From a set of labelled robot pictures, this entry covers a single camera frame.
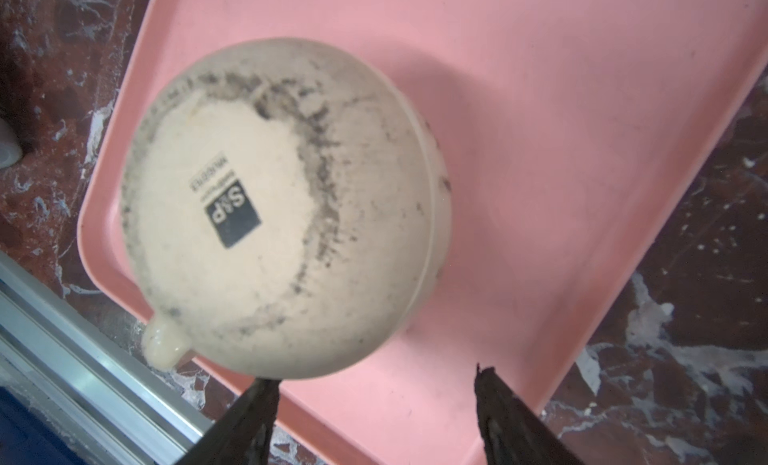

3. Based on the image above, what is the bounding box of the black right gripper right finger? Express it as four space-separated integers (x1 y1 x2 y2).
474 367 583 465

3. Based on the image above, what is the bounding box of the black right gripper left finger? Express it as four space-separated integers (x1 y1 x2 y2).
176 379 281 465

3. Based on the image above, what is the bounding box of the beige ceramic teapot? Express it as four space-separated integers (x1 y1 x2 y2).
120 38 451 380

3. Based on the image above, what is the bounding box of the silver spray bottle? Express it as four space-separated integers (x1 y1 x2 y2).
0 118 24 169

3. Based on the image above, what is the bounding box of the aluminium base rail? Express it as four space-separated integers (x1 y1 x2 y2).
1 255 211 464

